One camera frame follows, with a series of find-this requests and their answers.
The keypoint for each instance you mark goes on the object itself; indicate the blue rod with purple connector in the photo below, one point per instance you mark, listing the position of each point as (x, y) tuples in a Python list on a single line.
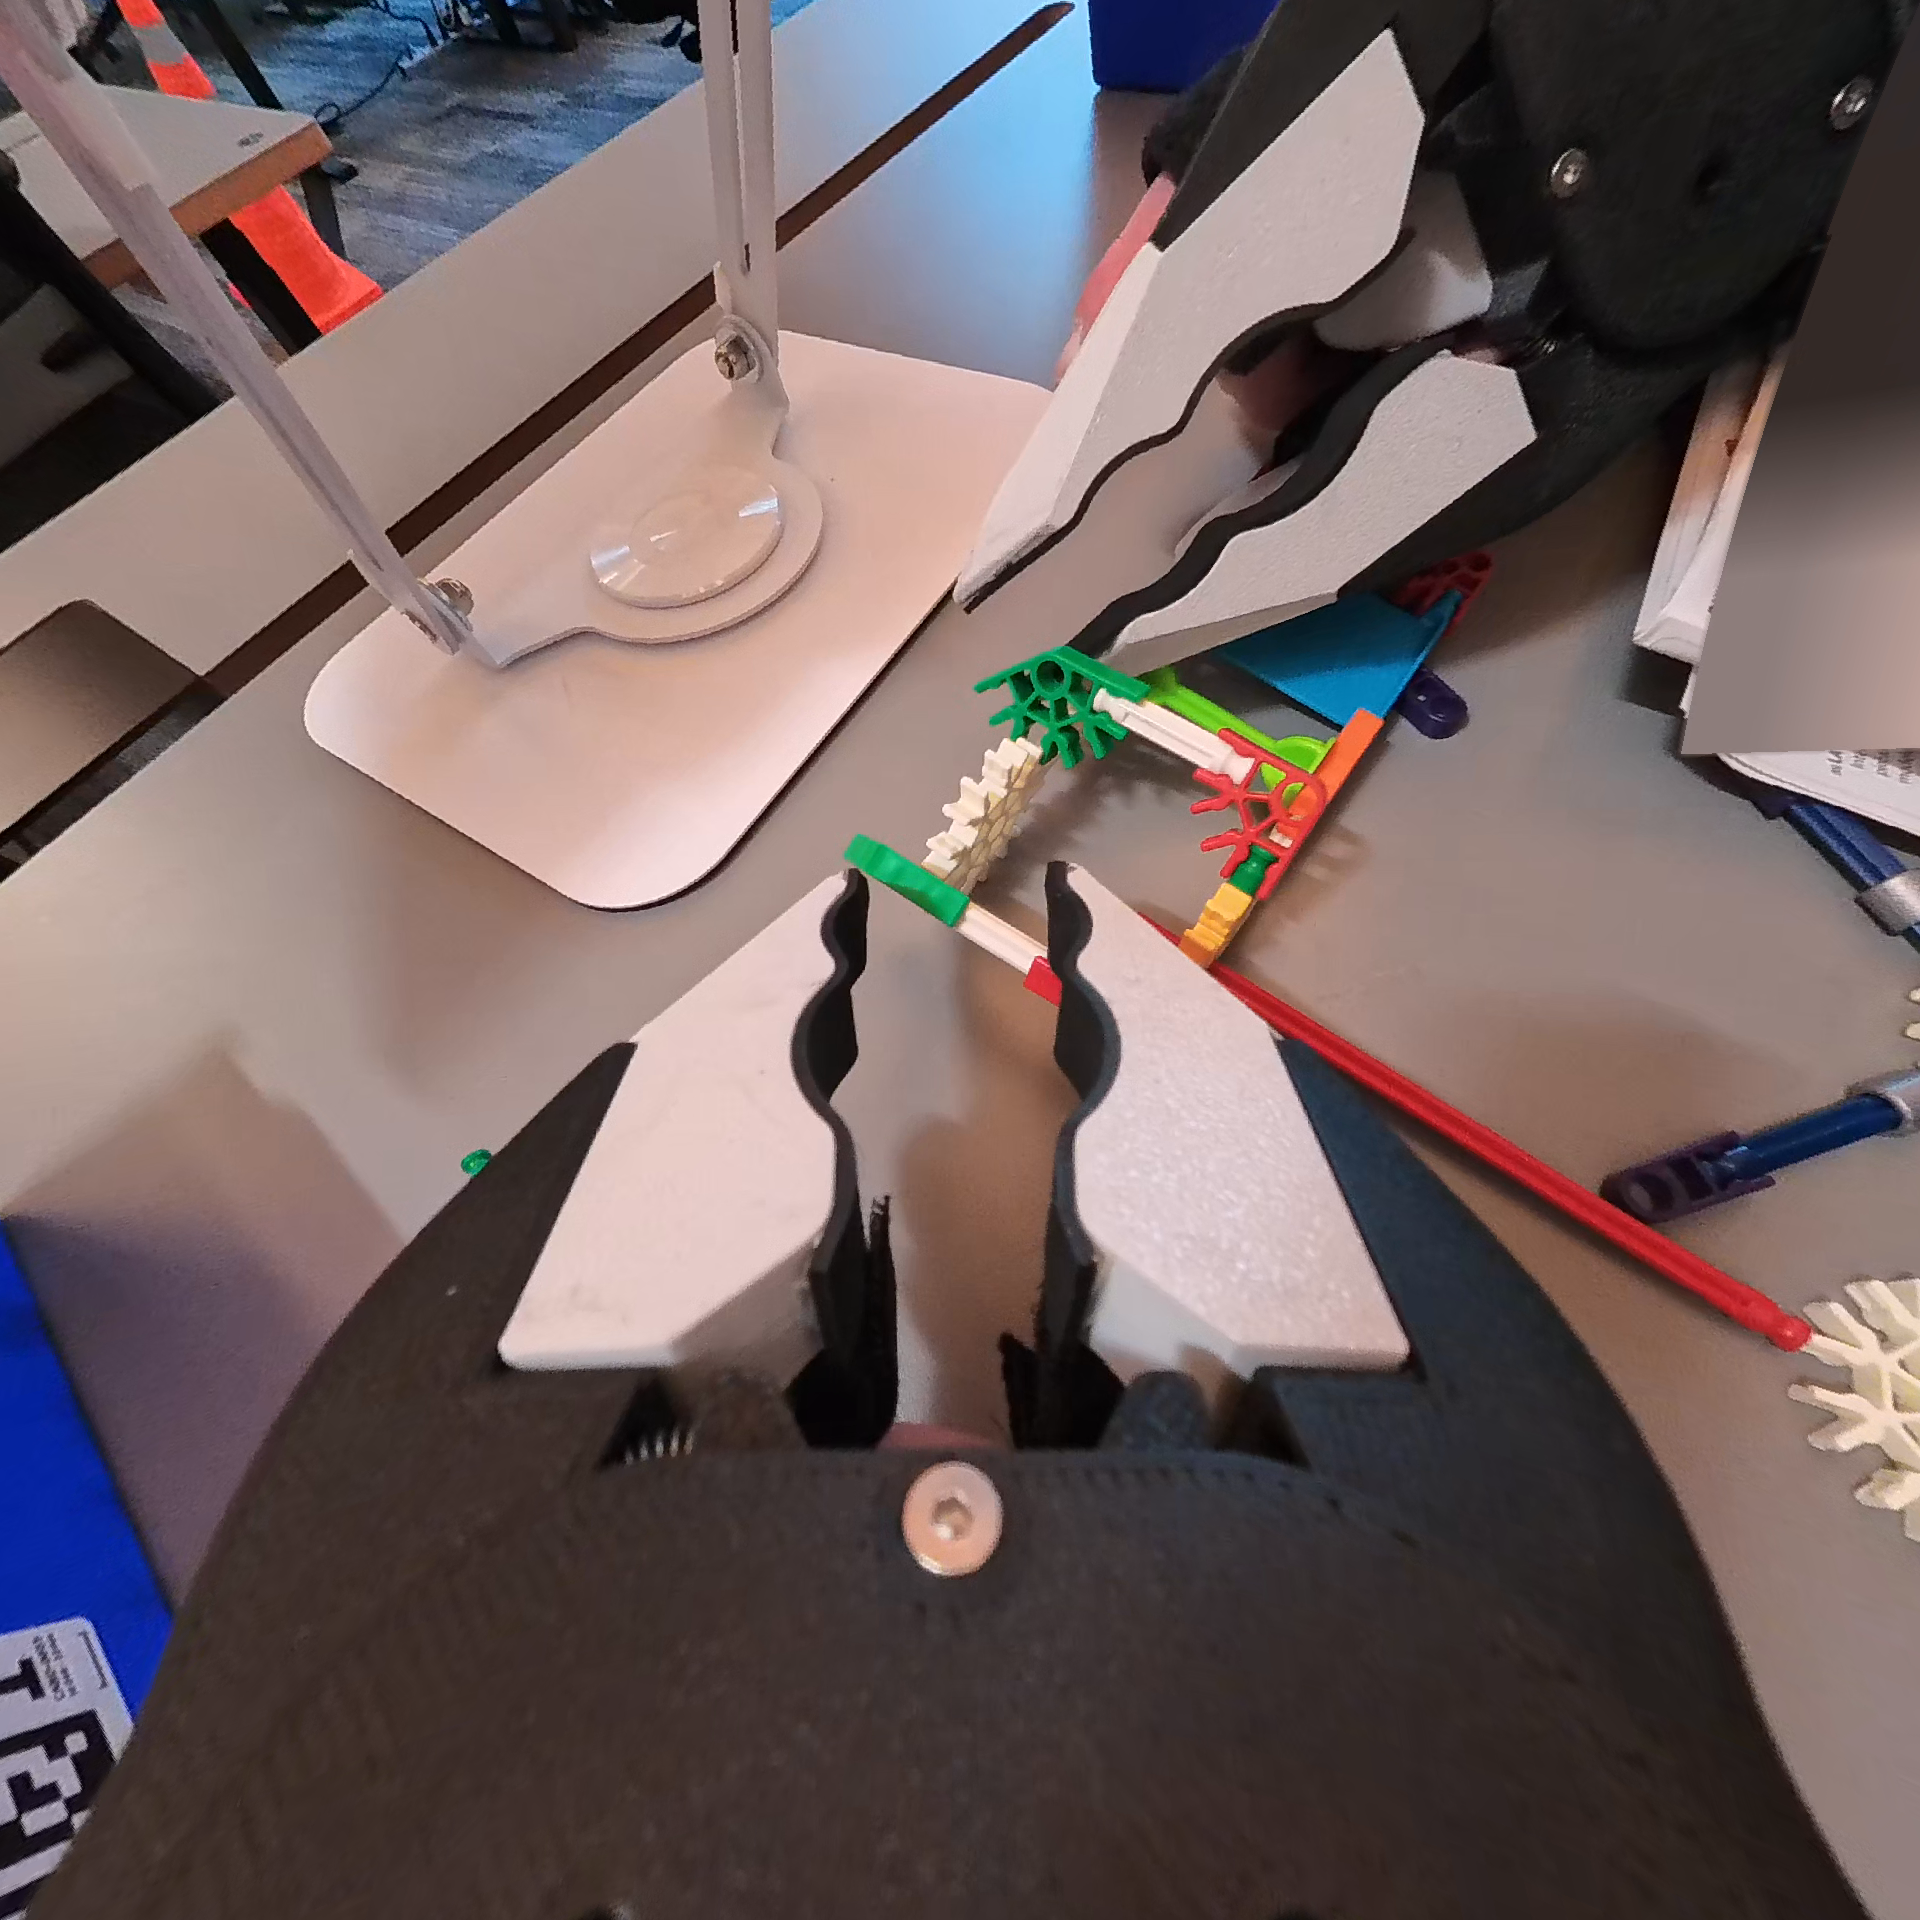
[(1802, 1125)]

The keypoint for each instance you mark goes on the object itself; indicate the small purple plastic connector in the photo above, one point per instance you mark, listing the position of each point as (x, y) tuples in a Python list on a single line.
[(1430, 708)]

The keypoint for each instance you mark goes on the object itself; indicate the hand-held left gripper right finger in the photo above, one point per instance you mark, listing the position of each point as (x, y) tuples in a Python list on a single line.
[(1218, 1187)]

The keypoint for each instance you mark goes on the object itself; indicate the long red plastic rod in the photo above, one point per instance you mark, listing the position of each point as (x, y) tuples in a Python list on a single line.
[(1502, 1148)]

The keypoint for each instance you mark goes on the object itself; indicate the white snowflake connector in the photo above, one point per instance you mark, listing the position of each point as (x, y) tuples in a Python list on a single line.
[(1888, 1359)]

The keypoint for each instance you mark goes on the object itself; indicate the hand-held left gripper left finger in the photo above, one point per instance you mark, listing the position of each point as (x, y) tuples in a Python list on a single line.
[(673, 1187)]

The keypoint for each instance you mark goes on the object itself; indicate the blue plastic bin with tag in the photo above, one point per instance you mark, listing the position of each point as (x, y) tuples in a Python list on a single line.
[(61, 1427)]

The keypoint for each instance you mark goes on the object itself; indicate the white instruction booklet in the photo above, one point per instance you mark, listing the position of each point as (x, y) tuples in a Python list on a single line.
[(1676, 569)]

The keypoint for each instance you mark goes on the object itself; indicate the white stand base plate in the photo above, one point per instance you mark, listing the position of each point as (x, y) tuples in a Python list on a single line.
[(630, 754)]

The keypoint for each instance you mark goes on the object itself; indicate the small grey side table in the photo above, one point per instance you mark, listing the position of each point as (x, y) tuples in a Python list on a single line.
[(150, 147)]

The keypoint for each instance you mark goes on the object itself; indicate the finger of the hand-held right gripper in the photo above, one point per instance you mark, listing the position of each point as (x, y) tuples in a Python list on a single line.
[(1245, 285), (1347, 480)]

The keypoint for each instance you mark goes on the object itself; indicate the person's right hand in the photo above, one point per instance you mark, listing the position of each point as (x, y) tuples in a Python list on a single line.
[(1111, 294)]

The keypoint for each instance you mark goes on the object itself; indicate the blue rod with grey connector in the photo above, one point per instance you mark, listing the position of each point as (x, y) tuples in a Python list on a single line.
[(1842, 857)]

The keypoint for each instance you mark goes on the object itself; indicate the colourful plastic construction toy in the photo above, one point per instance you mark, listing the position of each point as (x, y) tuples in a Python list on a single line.
[(1316, 656)]

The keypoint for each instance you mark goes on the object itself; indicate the orange traffic cone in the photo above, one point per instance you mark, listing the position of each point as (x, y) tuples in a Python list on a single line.
[(280, 249)]

